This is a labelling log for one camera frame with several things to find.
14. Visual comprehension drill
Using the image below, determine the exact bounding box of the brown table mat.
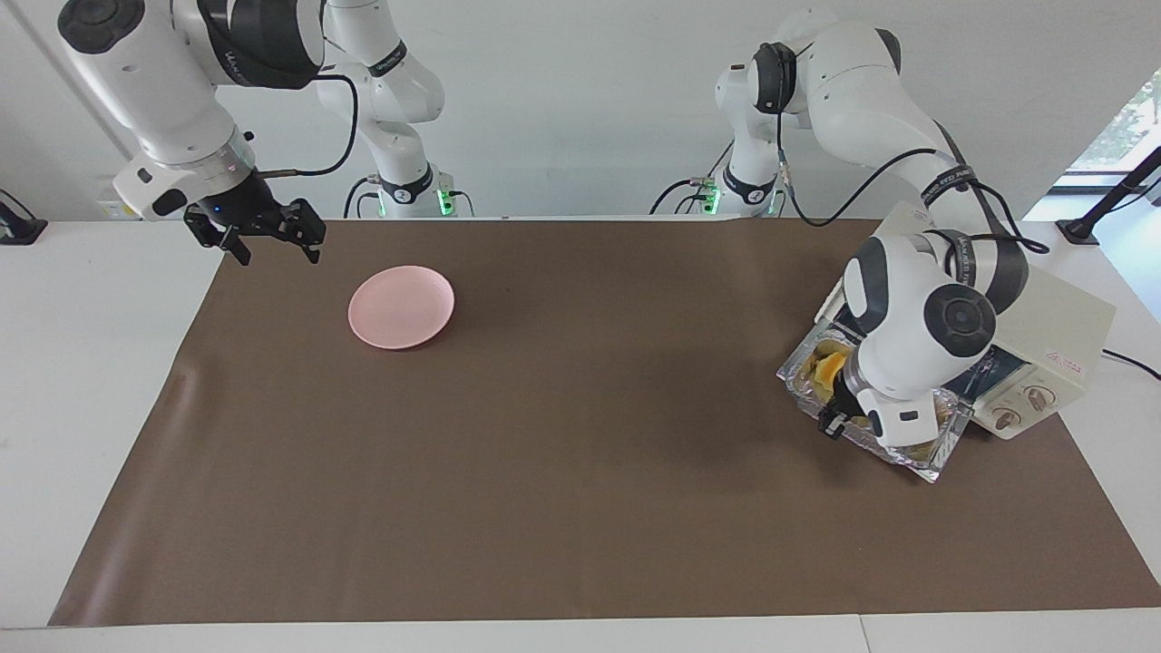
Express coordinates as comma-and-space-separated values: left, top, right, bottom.
48, 218, 1161, 627

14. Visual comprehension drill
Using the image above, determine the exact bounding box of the window with greenery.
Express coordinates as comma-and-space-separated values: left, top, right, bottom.
1066, 68, 1161, 173

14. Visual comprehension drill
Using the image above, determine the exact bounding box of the silver foil baking tray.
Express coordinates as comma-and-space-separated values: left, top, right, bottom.
785, 334, 964, 459

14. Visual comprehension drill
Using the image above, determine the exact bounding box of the black base cable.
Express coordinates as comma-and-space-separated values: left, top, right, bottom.
343, 175, 382, 219
649, 138, 737, 216

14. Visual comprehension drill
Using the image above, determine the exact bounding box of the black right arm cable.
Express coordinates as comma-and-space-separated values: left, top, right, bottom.
257, 73, 360, 178

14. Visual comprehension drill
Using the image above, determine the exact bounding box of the black camera stand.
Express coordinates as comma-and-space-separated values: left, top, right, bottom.
0, 189, 48, 246
1055, 145, 1161, 246

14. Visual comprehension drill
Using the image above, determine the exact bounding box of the yellow ridged bread loaf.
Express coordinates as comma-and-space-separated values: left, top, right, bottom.
812, 349, 854, 400

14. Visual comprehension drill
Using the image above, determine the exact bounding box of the black oven power cable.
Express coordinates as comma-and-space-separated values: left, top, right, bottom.
1100, 348, 1161, 382

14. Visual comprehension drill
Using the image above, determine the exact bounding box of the pink round plate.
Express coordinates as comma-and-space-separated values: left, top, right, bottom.
348, 265, 455, 350

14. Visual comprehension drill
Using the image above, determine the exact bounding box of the cream toaster oven body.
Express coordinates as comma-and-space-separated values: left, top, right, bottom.
815, 201, 1117, 442

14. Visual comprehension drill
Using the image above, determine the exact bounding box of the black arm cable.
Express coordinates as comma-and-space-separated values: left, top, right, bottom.
257, 73, 360, 178
776, 41, 1053, 255

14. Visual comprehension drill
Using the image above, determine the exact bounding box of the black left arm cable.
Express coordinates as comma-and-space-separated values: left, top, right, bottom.
776, 41, 1053, 255

